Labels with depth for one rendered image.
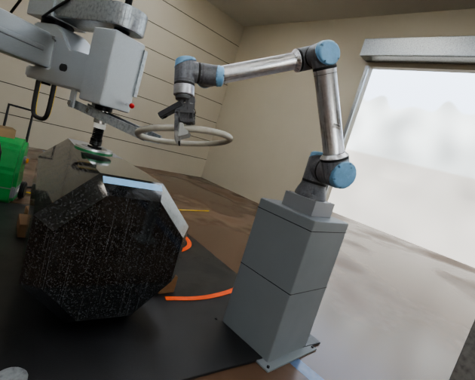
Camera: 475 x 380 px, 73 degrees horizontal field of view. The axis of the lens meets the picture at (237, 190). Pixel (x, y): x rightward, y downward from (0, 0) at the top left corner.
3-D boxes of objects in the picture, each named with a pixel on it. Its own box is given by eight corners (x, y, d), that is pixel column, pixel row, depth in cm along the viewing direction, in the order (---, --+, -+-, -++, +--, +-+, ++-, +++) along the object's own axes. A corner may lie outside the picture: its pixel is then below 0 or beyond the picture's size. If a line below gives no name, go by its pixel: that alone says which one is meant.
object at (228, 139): (111, 133, 155) (112, 127, 155) (178, 148, 198) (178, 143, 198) (194, 127, 131) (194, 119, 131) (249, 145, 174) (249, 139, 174)
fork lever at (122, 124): (64, 105, 199) (66, 96, 198) (92, 112, 216) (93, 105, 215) (138, 139, 167) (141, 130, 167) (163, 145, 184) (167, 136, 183)
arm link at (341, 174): (340, 179, 187) (326, 41, 166) (360, 186, 171) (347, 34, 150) (317, 186, 184) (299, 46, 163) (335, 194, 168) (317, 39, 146)
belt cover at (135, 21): (25, 18, 218) (29, -8, 216) (60, 35, 240) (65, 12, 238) (117, 29, 173) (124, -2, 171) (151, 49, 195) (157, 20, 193)
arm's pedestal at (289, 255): (261, 307, 242) (295, 200, 231) (316, 350, 208) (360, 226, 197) (210, 320, 207) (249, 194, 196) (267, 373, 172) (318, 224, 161)
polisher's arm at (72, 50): (20, 90, 224) (35, 18, 217) (53, 99, 244) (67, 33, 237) (84, 111, 189) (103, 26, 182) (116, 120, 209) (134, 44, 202)
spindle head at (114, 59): (61, 98, 199) (77, 23, 193) (93, 106, 218) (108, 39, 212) (97, 109, 182) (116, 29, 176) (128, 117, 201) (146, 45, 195)
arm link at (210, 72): (221, 68, 153) (194, 63, 149) (227, 64, 142) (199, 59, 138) (219, 88, 155) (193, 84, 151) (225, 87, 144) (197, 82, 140)
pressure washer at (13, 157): (-17, 188, 314) (0, 100, 302) (25, 196, 328) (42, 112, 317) (-30, 198, 282) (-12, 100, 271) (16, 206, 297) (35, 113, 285)
